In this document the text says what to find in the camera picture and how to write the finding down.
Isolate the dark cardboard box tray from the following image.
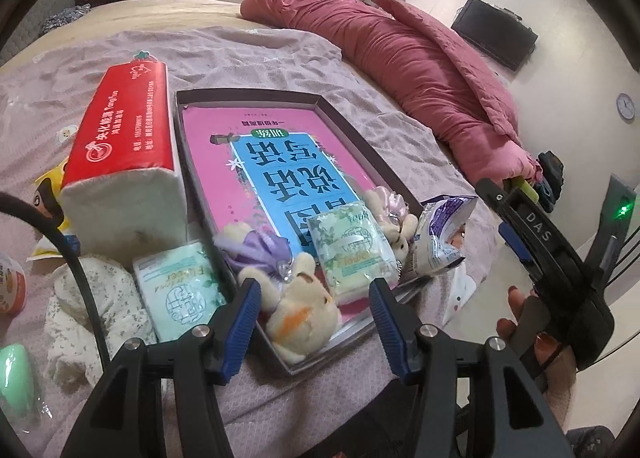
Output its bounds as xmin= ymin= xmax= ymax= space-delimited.
xmin=174 ymin=88 xmax=431 ymax=378

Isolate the dark blue clothes heap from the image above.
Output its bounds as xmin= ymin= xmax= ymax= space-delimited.
xmin=535 ymin=150 xmax=566 ymax=214

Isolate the cream plush bear purple bow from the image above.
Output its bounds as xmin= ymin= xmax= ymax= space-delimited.
xmin=212 ymin=222 xmax=343 ymax=364

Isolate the red tissue paper pack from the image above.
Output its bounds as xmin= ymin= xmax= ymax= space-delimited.
xmin=60 ymin=60 xmax=188 ymax=256

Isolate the black cable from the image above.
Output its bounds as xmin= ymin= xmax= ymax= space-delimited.
xmin=0 ymin=192 xmax=112 ymax=374

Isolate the green plastic cup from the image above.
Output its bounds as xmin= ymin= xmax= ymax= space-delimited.
xmin=0 ymin=343 xmax=43 ymax=424

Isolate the dark blue floral cloth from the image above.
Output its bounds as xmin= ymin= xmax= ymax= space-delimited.
xmin=37 ymin=3 xmax=93 ymax=36

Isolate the person's right hand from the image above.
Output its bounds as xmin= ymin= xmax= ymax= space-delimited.
xmin=496 ymin=286 xmax=578 ymax=439

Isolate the white purple snack packet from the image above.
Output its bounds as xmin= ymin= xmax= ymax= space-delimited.
xmin=402 ymin=195 xmax=478 ymax=284

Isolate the pink and blue book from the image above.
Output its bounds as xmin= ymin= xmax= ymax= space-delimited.
xmin=181 ymin=105 xmax=401 ymax=289

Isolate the black television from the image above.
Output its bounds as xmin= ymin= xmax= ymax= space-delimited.
xmin=450 ymin=0 xmax=540 ymax=73

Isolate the pink duvet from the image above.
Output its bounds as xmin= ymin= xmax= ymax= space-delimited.
xmin=240 ymin=0 xmax=543 ymax=186

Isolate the grey quilted headboard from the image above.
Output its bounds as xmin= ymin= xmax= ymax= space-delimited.
xmin=0 ymin=0 xmax=76 ymax=69

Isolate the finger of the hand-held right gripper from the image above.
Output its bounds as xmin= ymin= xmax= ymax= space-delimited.
xmin=475 ymin=178 xmax=523 ymax=224
xmin=497 ymin=223 xmax=543 ymax=285

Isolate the white floral cloth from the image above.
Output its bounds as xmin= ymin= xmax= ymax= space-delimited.
xmin=44 ymin=254 xmax=158 ymax=386

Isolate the drink bottle with white lid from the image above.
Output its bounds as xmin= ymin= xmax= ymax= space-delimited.
xmin=0 ymin=253 xmax=28 ymax=316

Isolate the purple strawberry print blanket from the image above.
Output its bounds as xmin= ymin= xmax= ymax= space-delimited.
xmin=0 ymin=25 xmax=501 ymax=458

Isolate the yellow green object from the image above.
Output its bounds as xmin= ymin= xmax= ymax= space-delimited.
xmin=510 ymin=177 xmax=541 ymax=204

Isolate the yellow cartoon snack packet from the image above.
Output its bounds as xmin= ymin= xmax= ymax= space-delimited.
xmin=27 ymin=155 xmax=83 ymax=264

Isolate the beige plush bunny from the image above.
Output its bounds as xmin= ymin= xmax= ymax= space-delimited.
xmin=364 ymin=186 xmax=418 ymax=264

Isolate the green white tissue pack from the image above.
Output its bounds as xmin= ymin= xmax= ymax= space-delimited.
xmin=132 ymin=240 xmax=228 ymax=344
xmin=306 ymin=200 xmax=401 ymax=301

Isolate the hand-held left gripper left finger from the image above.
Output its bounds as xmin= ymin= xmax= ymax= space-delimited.
xmin=60 ymin=278 xmax=263 ymax=458

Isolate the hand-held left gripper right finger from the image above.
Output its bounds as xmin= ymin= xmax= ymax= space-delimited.
xmin=368 ymin=278 xmax=573 ymax=458

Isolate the round wall clock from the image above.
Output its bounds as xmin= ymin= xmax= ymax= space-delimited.
xmin=615 ymin=93 xmax=637 ymax=120

